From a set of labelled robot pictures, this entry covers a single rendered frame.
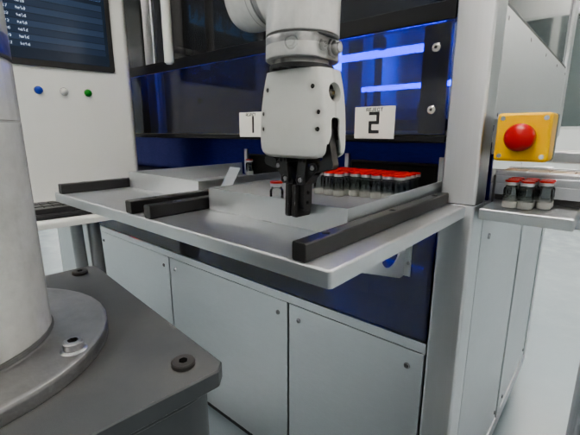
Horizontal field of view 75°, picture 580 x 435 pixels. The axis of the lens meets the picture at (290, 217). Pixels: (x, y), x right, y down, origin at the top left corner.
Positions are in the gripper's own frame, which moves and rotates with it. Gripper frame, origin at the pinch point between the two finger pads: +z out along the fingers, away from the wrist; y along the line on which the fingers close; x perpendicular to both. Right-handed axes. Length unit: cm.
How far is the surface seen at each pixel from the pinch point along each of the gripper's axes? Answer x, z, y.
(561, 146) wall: -491, -6, 21
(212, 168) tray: -28, 1, 54
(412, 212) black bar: -16.2, 2.7, -8.1
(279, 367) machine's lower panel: -33, 53, 32
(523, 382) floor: -132, 88, -14
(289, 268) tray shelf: 8.6, 5.4, -6.1
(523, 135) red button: -27.4, -8.6, -18.7
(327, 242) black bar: 5.1, 2.9, -8.1
